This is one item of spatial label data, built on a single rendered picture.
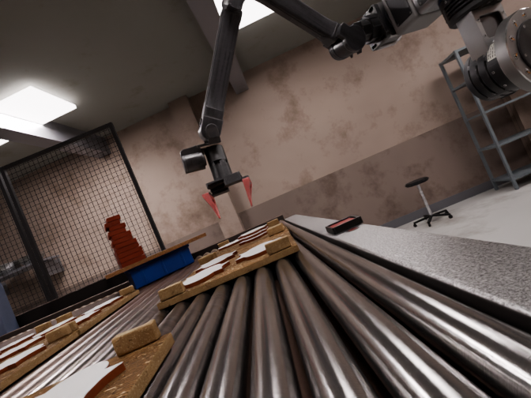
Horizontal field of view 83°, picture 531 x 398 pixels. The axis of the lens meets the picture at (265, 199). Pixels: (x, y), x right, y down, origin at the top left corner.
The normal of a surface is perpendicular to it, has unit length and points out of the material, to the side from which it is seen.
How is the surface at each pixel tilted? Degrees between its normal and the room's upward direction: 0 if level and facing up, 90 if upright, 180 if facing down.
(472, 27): 90
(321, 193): 90
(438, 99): 90
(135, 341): 92
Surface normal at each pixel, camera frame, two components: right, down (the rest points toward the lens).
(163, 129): -0.08, 0.01
